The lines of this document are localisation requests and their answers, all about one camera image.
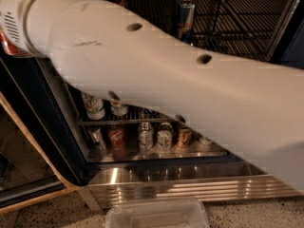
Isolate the middle wire shelf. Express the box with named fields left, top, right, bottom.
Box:
left=77, top=106, right=174, bottom=125

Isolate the top wire shelf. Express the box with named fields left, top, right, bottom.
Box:
left=126, top=0, right=294, bottom=62

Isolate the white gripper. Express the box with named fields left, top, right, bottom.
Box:
left=0, top=0, right=74, bottom=59

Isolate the red can bottom shelf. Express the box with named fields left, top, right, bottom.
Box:
left=108, top=124, right=124, bottom=150

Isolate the orange brown can bottom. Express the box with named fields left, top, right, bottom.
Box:
left=177, top=124, right=192, bottom=148

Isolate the clear plastic bin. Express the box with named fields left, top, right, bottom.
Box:
left=105, top=199, right=210, bottom=228

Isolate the white green 7up can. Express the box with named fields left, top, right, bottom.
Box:
left=81, top=93, right=105, bottom=121

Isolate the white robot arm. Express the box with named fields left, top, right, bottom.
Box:
left=0, top=0, right=304, bottom=192

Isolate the silver can bottom left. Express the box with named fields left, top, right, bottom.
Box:
left=87, top=126, right=105, bottom=150

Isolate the stainless fridge base grille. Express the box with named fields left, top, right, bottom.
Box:
left=87, top=161, right=299, bottom=208

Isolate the red coke can front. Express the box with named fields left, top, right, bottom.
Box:
left=0, top=27, right=21, bottom=56

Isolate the white green soda can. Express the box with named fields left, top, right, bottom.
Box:
left=110, top=101, right=128, bottom=117

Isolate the glass fridge door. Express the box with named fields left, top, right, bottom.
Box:
left=0, top=93, right=79, bottom=215

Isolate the blue red bull can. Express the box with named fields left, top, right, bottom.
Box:
left=176, top=0, right=196, bottom=43

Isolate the wire shelf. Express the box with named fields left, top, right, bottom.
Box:
left=77, top=106, right=174, bottom=125
left=126, top=0, right=294, bottom=62

